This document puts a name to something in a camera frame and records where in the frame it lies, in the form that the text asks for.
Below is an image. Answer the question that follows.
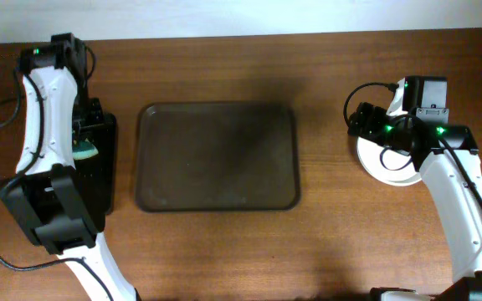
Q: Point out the green and yellow sponge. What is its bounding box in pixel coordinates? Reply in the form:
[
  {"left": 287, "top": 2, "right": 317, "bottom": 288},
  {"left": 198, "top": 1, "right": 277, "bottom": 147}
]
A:
[{"left": 72, "top": 140, "right": 99, "bottom": 161}]

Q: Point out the pale green plate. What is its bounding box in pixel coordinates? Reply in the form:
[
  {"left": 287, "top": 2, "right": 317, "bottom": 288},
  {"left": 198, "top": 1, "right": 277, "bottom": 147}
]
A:
[{"left": 356, "top": 138, "right": 421, "bottom": 186}]

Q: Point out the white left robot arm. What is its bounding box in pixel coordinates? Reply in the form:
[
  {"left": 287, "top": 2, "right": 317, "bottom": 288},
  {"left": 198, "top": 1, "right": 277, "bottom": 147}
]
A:
[{"left": 0, "top": 41, "right": 140, "bottom": 300}]

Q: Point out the small black tray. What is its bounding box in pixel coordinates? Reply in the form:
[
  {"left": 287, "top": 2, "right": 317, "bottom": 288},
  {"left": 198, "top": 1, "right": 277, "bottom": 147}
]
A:
[{"left": 74, "top": 113, "right": 117, "bottom": 215}]

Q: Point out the large brown tray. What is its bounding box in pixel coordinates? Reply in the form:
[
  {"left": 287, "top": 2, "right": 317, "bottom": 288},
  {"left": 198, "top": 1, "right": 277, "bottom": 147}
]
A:
[{"left": 134, "top": 102, "right": 301, "bottom": 212}]

